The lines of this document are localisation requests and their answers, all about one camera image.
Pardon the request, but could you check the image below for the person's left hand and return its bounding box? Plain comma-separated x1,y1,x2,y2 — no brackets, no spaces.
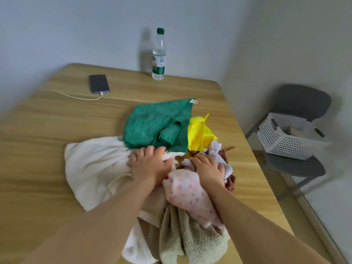
129,145,175,189

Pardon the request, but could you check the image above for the person's right hand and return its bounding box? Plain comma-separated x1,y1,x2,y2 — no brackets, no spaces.
188,154,226,191

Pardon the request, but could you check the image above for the lilac dotted white cloth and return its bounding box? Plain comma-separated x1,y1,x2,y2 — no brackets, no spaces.
181,139,234,184

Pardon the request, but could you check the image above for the pink dotted cloth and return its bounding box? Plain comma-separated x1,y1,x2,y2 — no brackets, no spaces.
162,169,225,230

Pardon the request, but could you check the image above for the yellow cloth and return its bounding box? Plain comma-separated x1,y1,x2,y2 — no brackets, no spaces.
187,113,218,151

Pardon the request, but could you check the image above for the green cloth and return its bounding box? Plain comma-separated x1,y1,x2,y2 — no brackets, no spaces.
122,98,199,153

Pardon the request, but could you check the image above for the small white towel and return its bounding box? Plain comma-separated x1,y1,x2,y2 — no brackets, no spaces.
64,136,176,264

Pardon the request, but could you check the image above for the tan brown towel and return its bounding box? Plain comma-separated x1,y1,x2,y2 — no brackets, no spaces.
159,203,231,264

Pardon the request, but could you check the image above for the white plastic basket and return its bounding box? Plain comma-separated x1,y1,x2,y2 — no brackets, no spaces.
256,112,333,161

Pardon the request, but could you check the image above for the pale pink towel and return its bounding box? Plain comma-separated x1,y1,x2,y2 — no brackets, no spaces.
286,126,310,138

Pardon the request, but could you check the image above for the person's right forearm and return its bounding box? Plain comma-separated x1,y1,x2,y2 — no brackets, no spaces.
205,185,326,264

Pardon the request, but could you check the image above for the person's left forearm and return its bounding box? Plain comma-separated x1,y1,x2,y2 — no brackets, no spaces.
21,180,157,264

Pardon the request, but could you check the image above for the grey smartphone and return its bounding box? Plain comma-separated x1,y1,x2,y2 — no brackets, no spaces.
89,74,110,94

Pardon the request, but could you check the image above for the clear green-label water bottle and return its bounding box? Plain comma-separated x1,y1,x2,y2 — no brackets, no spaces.
152,27,166,81

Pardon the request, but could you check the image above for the grey chair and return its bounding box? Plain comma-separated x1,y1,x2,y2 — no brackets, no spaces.
245,84,332,201

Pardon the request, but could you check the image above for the wooden table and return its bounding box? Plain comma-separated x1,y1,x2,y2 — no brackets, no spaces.
0,63,296,264

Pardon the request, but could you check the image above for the white charging cable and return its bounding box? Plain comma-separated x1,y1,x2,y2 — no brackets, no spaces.
44,90,105,101

